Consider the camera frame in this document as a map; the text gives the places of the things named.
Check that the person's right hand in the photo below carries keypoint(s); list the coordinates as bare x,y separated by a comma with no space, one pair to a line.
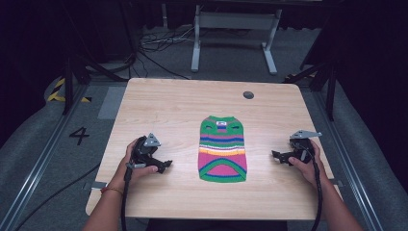
308,170

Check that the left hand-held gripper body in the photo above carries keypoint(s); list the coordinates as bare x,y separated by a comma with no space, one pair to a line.
143,150

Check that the yellow black hazard tape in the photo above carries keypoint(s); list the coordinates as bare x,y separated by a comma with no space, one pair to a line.
56,93

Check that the person's left hand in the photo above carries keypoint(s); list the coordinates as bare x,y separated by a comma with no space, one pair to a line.
128,173

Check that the black metal stand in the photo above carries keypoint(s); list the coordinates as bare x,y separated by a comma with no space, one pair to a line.
330,86
68,86

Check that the grey round table grommet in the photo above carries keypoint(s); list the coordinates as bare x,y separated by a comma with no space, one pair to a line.
248,95

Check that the striped knitted pet sweater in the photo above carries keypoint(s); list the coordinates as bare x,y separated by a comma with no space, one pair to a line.
222,150

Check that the grey metal floor rail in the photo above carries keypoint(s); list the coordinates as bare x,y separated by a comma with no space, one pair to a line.
346,150
35,166

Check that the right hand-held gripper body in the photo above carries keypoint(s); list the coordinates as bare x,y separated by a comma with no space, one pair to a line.
301,145

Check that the white metal table frame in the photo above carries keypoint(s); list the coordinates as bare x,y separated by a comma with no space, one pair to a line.
235,21

